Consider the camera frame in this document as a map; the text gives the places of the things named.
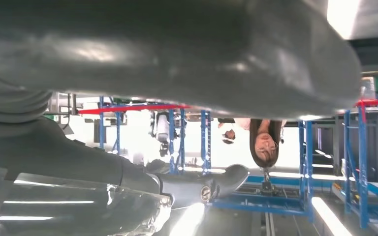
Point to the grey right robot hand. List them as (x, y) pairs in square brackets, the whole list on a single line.
[(176, 49)]

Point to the humanoid robot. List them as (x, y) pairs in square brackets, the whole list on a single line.
[(162, 130)]

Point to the blue rack red beam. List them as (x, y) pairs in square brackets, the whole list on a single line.
[(362, 163), (172, 140)]

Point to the person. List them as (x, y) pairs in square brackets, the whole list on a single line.
[(265, 143), (229, 135)]

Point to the ceiling light strip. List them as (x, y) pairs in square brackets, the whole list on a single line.
[(330, 215)]

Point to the blue metal frame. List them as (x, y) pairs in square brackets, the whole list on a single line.
[(304, 163)]

